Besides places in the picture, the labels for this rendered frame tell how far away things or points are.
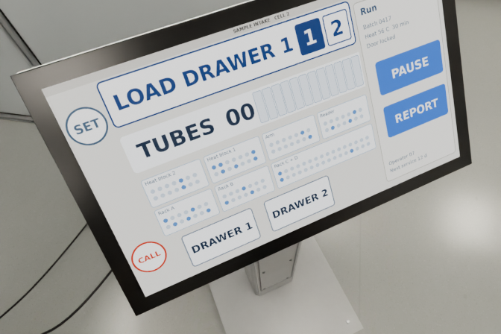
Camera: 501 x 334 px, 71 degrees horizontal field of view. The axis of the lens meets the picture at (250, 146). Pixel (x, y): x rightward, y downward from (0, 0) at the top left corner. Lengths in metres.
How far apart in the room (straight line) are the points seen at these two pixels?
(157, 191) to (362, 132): 0.27
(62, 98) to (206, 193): 0.19
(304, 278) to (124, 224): 1.07
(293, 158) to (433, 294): 1.20
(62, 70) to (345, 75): 0.32
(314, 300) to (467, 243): 0.66
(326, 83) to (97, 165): 0.28
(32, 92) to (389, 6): 0.41
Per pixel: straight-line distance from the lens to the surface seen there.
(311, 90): 0.44
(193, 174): 0.42
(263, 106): 0.42
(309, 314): 1.42
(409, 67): 0.51
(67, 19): 1.43
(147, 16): 1.26
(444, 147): 0.58
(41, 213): 1.85
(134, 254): 0.46
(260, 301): 1.42
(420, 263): 1.60
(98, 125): 0.41
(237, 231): 0.46
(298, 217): 0.48
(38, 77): 0.41
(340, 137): 0.47
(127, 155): 0.41
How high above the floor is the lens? 1.44
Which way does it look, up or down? 57 degrees down
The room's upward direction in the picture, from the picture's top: 5 degrees counter-clockwise
